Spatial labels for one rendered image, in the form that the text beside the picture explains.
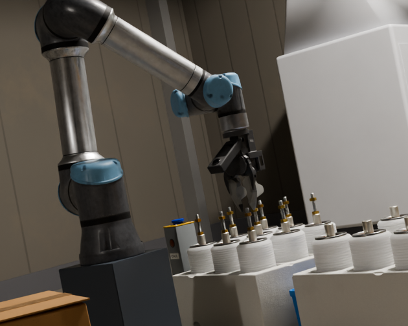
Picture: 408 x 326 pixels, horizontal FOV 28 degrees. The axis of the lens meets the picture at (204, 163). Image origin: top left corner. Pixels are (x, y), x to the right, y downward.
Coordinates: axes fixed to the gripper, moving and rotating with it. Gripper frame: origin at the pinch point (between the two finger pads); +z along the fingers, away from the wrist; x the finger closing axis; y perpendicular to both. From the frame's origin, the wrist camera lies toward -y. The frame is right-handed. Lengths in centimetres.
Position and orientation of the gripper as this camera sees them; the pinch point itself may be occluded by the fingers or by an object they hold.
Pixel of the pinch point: (245, 206)
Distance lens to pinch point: 214.1
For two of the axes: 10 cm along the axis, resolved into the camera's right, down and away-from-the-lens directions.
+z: 1.9, 9.8, -0.1
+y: 6.4, -1.2, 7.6
